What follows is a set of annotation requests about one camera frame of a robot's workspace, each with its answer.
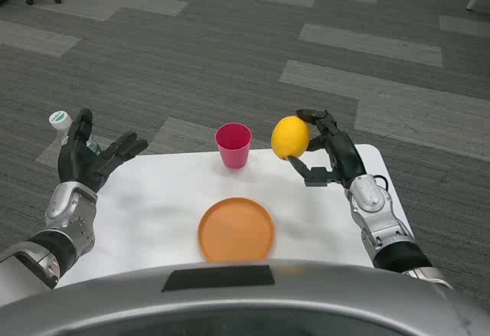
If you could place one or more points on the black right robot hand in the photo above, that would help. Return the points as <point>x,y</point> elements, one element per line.
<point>342,152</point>

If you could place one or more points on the orange round plate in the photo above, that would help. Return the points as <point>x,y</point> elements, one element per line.
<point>236,230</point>

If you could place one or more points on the yellow lemon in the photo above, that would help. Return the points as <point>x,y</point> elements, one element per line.
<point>291,137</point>

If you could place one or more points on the white bottle with green cap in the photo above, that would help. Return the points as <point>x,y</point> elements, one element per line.
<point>60,121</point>

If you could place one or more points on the pink plastic cup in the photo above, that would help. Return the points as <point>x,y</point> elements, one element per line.
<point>233,145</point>

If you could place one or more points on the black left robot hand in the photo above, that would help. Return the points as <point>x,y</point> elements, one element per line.
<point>78,156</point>

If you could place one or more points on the silver robot chest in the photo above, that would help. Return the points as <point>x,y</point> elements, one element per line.
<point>237,301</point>

